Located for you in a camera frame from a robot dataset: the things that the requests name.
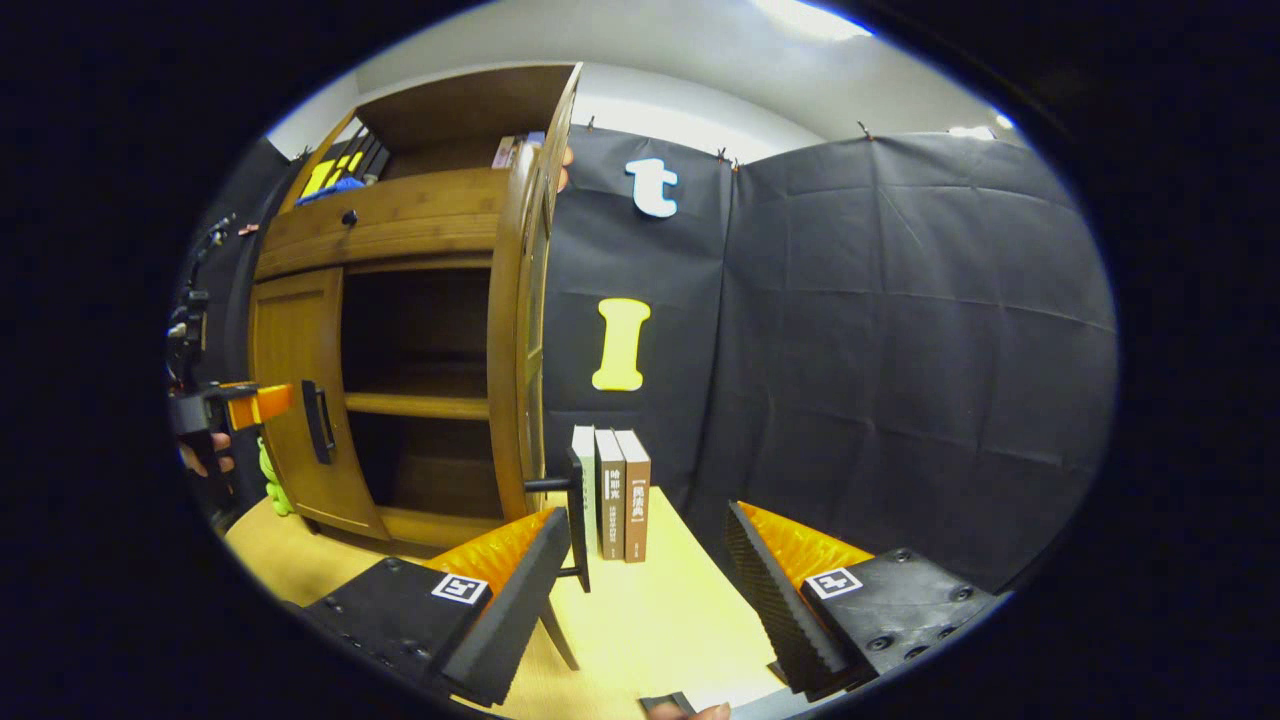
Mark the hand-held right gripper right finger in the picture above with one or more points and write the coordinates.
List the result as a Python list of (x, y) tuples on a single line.
[(770, 600)]

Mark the blue towel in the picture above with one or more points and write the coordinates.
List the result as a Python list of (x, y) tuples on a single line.
[(330, 188)]

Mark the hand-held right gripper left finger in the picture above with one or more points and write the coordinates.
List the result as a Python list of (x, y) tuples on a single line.
[(520, 600)]

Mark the light brown book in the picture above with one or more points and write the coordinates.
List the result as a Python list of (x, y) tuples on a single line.
[(638, 495)]

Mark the white and green book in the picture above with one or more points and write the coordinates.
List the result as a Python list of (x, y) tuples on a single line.
[(585, 490)]

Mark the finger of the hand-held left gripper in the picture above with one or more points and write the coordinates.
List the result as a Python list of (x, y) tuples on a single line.
[(262, 405)]

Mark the wooden shoe cabinet door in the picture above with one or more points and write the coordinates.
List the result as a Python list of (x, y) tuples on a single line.
[(533, 380), (290, 330)]

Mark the green frog toy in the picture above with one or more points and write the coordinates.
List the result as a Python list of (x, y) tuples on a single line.
[(272, 480)]

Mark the long ceiling light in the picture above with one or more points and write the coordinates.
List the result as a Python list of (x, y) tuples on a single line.
[(815, 18)]

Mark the grey book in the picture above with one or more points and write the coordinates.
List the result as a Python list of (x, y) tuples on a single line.
[(520, 143)]

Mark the dark brown book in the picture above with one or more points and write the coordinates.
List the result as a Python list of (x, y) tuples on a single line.
[(610, 490)]

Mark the wooden double-door shoe cabinet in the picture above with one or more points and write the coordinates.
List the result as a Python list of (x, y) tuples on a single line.
[(415, 405)]

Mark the wooden drawer with black knob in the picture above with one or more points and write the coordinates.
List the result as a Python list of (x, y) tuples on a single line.
[(400, 215)]

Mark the small ceiling light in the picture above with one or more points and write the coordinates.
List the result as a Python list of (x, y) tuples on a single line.
[(985, 128)]

